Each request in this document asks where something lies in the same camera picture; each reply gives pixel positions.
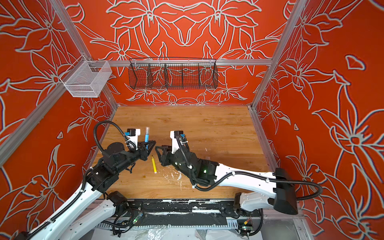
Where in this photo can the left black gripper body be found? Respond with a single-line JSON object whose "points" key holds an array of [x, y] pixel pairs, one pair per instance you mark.
{"points": [[132, 157]]}

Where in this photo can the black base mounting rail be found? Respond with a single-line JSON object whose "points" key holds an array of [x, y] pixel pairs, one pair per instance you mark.
{"points": [[190, 213]]}

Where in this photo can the black wire mesh basket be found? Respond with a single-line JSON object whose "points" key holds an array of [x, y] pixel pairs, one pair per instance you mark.
{"points": [[174, 74]]}

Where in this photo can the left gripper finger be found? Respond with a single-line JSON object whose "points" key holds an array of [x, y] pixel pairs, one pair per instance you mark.
{"points": [[141, 145], [149, 147]]}

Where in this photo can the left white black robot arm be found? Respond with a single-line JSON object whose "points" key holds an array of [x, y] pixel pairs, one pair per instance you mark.
{"points": [[59, 221]]}

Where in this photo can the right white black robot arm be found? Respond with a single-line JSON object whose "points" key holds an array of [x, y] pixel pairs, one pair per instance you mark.
{"points": [[264, 190]]}

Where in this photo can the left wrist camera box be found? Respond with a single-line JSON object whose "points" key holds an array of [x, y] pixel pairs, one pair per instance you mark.
{"points": [[131, 137]]}

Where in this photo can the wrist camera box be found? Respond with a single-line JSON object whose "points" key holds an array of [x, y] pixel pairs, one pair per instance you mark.
{"points": [[175, 136], [131, 137]]}

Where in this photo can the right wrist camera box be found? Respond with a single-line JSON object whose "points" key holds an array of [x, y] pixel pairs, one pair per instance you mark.
{"points": [[175, 136]]}

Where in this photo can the yellow marker pen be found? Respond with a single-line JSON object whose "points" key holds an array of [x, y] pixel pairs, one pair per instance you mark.
{"points": [[154, 164]]}

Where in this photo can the clear plastic bin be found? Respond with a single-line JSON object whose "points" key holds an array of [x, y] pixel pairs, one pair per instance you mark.
{"points": [[86, 79]]}

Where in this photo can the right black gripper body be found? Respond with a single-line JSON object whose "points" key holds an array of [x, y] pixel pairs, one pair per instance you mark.
{"points": [[169, 158]]}

